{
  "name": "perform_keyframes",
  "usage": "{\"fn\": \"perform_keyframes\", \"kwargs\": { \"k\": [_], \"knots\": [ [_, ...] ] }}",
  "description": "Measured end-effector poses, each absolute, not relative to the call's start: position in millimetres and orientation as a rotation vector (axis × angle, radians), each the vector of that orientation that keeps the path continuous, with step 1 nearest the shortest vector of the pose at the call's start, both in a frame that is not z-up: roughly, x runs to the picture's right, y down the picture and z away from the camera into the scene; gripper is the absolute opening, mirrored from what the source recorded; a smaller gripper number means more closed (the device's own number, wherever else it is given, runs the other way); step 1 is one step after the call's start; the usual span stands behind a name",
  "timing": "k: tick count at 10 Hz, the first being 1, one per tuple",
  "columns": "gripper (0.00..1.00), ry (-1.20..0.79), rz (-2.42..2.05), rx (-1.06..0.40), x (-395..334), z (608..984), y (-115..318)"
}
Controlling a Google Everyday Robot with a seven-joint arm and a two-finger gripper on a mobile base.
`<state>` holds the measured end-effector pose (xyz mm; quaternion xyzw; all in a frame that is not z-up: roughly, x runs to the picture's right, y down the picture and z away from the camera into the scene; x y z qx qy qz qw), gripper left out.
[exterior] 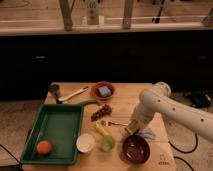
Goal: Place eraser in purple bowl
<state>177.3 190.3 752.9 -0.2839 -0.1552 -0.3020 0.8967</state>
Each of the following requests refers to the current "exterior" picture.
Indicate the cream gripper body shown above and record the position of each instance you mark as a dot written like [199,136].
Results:
[133,127]

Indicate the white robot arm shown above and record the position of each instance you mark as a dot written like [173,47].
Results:
[156,99]

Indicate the purple bowl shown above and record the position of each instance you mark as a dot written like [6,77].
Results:
[135,149]

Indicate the orange bowl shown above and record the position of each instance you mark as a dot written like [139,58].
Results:
[95,93]

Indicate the white small bowl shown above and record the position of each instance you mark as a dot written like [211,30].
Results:
[85,143]

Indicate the blue grey cloth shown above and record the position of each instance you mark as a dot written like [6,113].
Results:
[147,134]

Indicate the metal fork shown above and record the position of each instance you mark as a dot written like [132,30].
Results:
[109,123]

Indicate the green cup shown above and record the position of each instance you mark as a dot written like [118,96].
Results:
[107,143]

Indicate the bunch of dark grapes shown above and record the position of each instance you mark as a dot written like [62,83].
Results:
[101,112]

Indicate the yellow banana toy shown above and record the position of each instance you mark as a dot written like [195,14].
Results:
[101,129]

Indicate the blue sponge block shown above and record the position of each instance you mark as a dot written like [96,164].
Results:
[104,91]

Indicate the green bean toy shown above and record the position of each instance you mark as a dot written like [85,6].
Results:
[88,102]

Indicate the dark blue object on floor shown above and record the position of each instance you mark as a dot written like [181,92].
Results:
[199,99]

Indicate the green plastic tray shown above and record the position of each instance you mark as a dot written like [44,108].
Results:
[60,124]

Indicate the orange ball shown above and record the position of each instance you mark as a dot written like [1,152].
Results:
[44,147]

